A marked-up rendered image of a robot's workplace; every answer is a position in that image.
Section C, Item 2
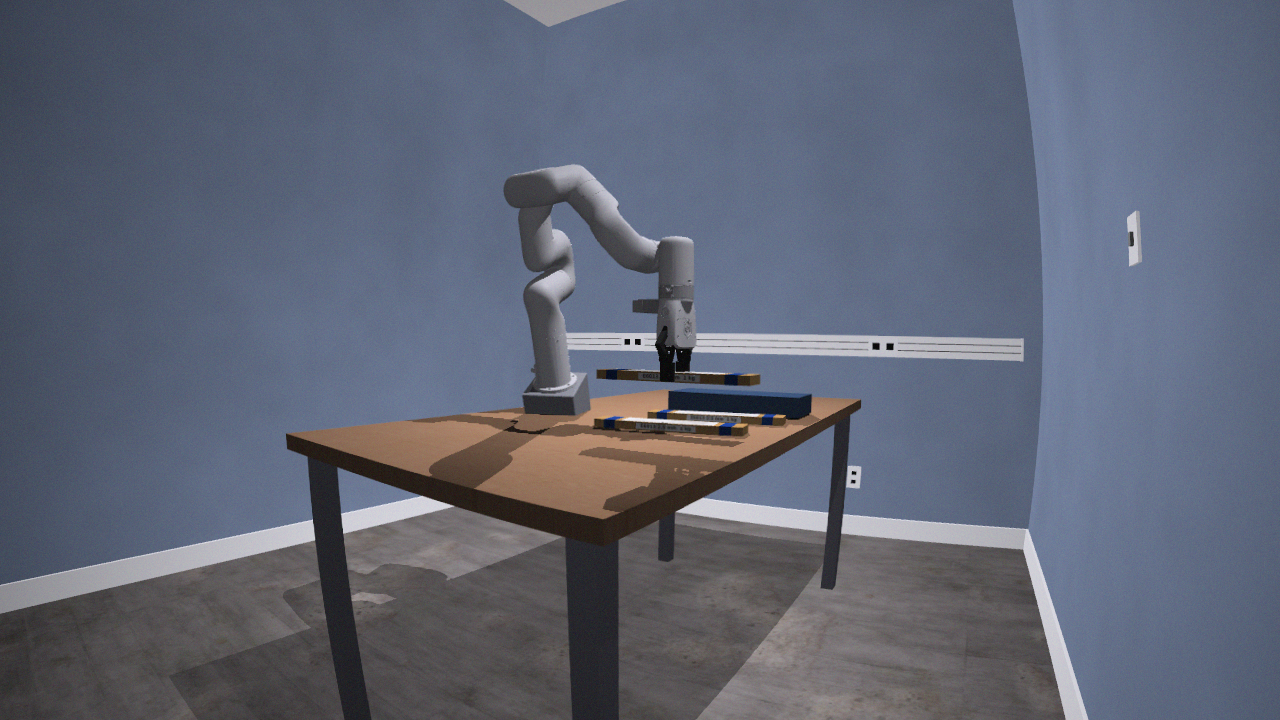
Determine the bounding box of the tan cardboard pack with white label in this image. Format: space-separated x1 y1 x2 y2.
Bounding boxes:
596 369 760 386
594 416 748 436

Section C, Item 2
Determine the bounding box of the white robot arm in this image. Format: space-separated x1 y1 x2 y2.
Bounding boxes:
504 165 694 393

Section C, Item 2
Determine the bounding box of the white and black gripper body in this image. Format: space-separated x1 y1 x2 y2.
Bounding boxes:
657 299 696 348

